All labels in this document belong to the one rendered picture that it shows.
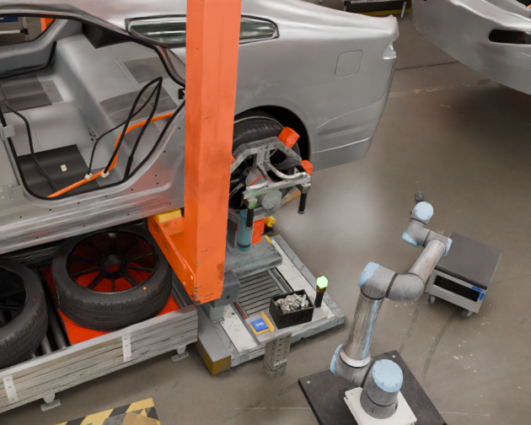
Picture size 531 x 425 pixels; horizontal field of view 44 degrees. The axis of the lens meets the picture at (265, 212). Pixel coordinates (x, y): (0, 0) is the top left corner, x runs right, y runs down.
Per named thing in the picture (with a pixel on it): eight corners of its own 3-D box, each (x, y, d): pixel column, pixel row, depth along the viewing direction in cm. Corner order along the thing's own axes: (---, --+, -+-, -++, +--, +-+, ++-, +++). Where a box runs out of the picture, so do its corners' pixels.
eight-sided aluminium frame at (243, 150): (289, 203, 412) (299, 129, 377) (294, 209, 408) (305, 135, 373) (210, 226, 389) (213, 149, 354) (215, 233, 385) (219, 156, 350)
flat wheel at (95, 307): (126, 235, 421) (124, 207, 406) (195, 293, 389) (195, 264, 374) (33, 285, 382) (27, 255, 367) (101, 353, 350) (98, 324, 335)
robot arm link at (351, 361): (357, 394, 321) (390, 287, 273) (325, 377, 327) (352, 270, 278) (370, 372, 331) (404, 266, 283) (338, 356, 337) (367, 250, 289)
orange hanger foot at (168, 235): (173, 221, 398) (173, 174, 376) (210, 277, 365) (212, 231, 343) (147, 228, 391) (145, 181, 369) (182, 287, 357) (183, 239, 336)
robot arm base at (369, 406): (403, 415, 326) (407, 404, 319) (367, 422, 322) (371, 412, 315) (388, 381, 339) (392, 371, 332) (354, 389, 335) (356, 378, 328)
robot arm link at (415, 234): (421, 247, 325) (431, 224, 326) (399, 238, 329) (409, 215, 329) (421, 250, 334) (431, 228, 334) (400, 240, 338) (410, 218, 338)
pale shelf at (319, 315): (311, 298, 373) (311, 294, 371) (327, 319, 362) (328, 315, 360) (244, 323, 355) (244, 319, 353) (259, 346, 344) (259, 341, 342)
